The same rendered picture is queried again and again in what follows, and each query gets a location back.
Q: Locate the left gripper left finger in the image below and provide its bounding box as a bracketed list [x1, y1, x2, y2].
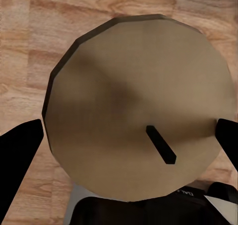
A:
[0, 119, 44, 225]

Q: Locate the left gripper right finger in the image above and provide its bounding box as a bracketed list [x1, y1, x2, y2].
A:
[215, 118, 238, 171]

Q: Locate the pillar candle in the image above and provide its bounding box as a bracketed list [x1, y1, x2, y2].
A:
[42, 14, 237, 202]

